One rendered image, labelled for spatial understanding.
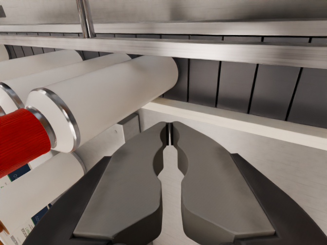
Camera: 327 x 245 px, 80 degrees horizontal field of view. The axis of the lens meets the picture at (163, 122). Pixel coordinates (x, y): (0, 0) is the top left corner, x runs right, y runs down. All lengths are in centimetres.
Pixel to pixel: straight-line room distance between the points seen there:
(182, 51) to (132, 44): 5
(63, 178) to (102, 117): 39
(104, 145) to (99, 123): 28
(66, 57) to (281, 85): 30
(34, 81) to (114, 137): 22
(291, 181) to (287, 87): 17
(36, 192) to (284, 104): 48
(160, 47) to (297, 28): 12
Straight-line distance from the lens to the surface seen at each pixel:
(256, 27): 23
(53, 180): 53
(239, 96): 24
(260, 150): 33
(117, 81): 17
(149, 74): 21
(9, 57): 59
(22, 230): 89
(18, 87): 21
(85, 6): 23
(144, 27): 28
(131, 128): 39
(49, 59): 34
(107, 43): 21
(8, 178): 74
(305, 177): 35
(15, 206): 51
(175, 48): 16
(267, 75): 23
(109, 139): 41
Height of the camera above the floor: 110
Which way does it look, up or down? 48 degrees down
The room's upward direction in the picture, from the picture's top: 131 degrees counter-clockwise
